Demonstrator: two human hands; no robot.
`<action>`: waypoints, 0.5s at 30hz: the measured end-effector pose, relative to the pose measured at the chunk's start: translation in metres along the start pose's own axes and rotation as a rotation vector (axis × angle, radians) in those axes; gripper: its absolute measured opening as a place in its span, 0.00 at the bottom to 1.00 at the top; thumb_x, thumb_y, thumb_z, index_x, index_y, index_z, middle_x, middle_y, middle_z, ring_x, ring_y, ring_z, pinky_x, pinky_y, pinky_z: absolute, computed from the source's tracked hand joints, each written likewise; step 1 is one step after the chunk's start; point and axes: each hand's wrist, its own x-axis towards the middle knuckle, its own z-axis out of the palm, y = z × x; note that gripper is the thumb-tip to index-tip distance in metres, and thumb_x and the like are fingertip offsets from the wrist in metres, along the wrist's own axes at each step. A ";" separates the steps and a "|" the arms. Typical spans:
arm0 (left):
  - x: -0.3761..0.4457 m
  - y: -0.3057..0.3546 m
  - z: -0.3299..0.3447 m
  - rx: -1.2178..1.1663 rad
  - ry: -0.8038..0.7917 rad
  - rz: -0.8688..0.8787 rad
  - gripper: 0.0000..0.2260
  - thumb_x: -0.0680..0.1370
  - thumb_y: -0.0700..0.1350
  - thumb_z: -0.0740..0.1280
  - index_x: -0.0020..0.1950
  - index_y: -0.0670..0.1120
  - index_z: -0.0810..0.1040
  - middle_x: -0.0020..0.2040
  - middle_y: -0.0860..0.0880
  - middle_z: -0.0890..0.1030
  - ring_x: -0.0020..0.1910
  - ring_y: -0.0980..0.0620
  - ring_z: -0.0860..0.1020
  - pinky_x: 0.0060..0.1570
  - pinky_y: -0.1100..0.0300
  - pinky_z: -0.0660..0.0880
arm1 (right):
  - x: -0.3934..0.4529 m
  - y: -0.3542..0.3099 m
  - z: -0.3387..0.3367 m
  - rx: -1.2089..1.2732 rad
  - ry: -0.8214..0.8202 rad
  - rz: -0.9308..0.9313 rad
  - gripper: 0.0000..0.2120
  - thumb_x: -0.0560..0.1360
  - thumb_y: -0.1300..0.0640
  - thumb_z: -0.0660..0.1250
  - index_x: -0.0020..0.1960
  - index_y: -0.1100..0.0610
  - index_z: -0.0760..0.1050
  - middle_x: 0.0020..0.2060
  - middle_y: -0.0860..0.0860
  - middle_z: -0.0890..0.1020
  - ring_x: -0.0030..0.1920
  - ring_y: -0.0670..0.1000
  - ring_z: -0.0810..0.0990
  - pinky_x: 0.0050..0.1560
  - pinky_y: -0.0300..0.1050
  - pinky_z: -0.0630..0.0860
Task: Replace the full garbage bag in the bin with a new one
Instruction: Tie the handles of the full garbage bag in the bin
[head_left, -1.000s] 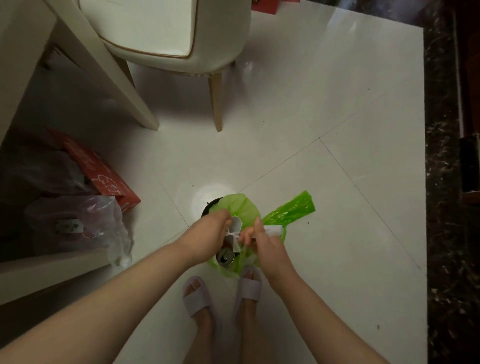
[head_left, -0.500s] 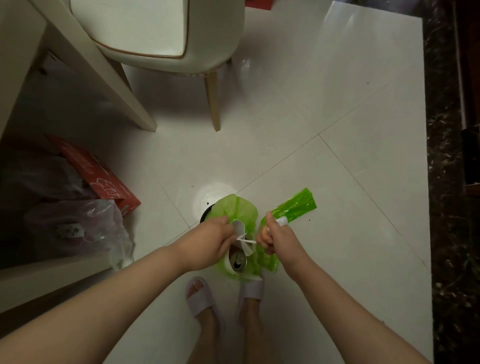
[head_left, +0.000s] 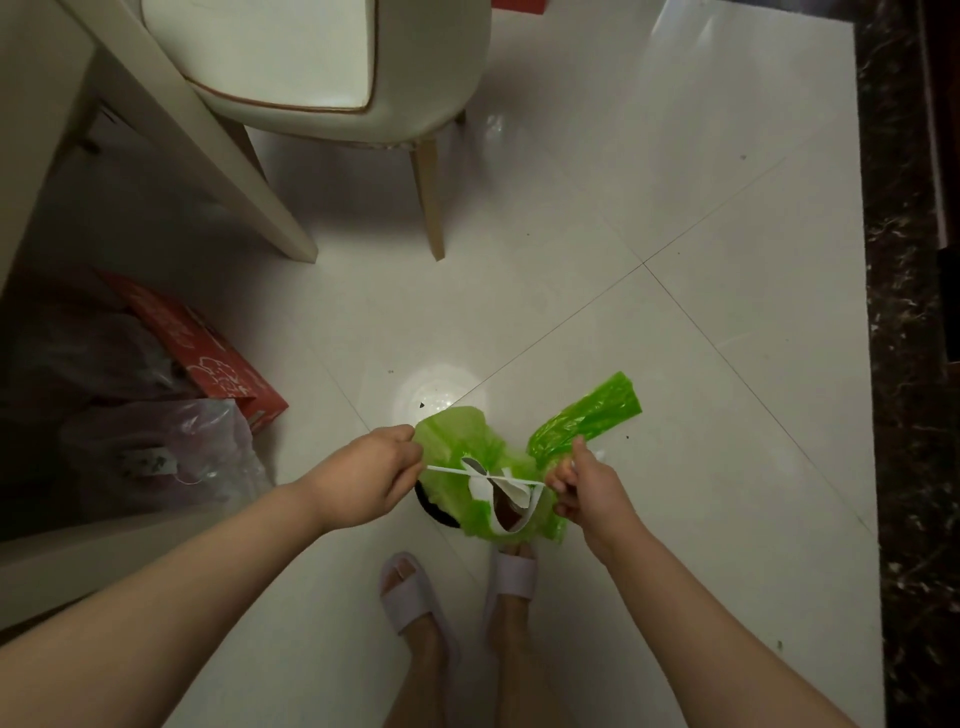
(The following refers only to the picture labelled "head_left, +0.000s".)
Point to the person's left leg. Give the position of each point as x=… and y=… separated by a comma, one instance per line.
x=424, y=690

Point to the person's right forearm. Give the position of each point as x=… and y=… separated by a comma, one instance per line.
x=712, y=645

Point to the red paper gift bag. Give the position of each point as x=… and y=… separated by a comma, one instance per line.
x=217, y=367

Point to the person's left forearm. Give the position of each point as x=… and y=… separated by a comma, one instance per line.
x=165, y=615

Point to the new green bag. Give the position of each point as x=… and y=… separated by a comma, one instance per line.
x=592, y=412

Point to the red cardboard box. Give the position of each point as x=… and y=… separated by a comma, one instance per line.
x=517, y=6

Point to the clear plastic bag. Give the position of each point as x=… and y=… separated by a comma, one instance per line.
x=202, y=435

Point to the pale right slipper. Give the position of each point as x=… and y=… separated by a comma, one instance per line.
x=514, y=581

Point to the person's left hand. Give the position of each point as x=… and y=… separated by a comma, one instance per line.
x=360, y=480

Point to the person's right hand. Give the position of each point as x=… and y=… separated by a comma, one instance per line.
x=596, y=502

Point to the cream wooden table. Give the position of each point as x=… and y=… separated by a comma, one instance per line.
x=37, y=112

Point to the cream dining chair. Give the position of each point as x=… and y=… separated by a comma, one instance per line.
x=300, y=52

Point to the pale slipper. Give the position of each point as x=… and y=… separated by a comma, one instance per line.
x=412, y=607
x=514, y=581

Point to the small black trash bin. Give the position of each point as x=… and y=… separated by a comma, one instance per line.
x=435, y=510

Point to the pale left slipper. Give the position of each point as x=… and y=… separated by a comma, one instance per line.
x=412, y=607

